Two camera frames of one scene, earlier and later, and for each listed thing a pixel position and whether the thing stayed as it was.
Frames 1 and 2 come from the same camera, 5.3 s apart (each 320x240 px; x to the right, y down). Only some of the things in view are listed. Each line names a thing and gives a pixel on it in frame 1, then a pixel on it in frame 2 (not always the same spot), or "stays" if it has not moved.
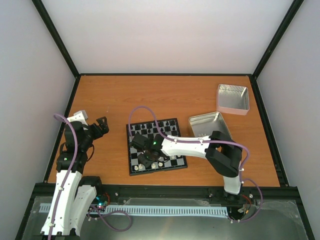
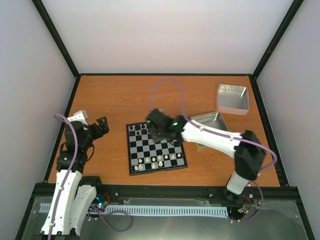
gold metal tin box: (204, 125) stays
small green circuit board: (102, 200) stays
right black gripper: (146, 163) -> (155, 137)
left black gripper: (99, 133) stays
